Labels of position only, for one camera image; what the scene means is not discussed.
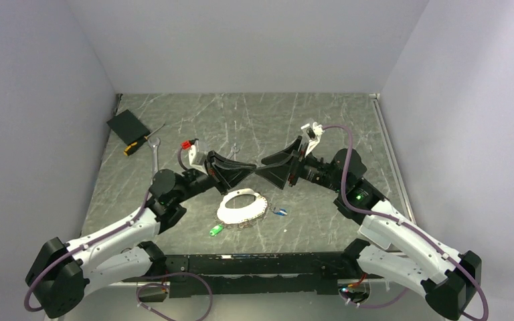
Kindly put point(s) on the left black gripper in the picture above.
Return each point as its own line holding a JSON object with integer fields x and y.
{"x": 231, "y": 177}

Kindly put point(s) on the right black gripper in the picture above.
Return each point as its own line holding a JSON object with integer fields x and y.
{"x": 276, "y": 175}

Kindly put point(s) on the blue key tag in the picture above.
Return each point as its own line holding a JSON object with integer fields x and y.
{"x": 280, "y": 212}

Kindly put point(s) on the green key tag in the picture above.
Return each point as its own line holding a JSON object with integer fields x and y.
{"x": 216, "y": 230}

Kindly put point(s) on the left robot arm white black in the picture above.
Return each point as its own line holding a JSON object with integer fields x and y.
{"x": 63, "y": 273}

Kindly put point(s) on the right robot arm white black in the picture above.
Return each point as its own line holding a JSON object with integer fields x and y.
{"x": 393, "y": 248}

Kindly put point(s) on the short silver wrench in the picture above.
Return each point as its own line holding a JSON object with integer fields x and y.
{"x": 234, "y": 151}

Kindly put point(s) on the long silver wrench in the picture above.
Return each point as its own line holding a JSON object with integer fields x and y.
{"x": 154, "y": 143}

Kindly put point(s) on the yellow black screwdriver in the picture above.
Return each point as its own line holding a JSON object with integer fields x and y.
{"x": 132, "y": 148}

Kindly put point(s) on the black box left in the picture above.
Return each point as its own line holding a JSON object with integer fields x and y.
{"x": 128, "y": 127}

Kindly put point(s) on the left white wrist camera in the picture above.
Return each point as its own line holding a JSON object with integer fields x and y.
{"x": 197, "y": 153}

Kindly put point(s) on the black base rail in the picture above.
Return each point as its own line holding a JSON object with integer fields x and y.
{"x": 321, "y": 273}

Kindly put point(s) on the aluminium frame rail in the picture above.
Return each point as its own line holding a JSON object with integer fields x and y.
{"x": 394, "y": 168}

